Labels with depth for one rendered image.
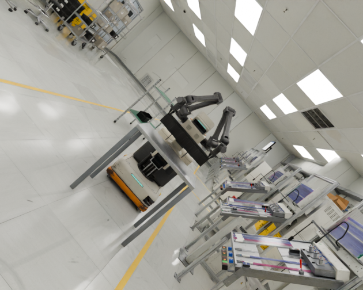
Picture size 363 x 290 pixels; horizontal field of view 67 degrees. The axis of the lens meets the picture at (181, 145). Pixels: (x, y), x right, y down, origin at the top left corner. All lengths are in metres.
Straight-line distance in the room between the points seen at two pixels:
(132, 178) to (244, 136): 9.55
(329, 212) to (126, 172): 2.38
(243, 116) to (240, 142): 1.13
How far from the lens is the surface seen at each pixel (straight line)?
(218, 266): 3.73
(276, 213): 3.59
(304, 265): 2.40
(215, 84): 12.37
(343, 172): 7.13
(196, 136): 2.93
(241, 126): 12.21
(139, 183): 3.03
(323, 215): 3.69
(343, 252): 2.48
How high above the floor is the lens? 1.23
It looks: 7 degrees down
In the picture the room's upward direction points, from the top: 49 degrees clockwise
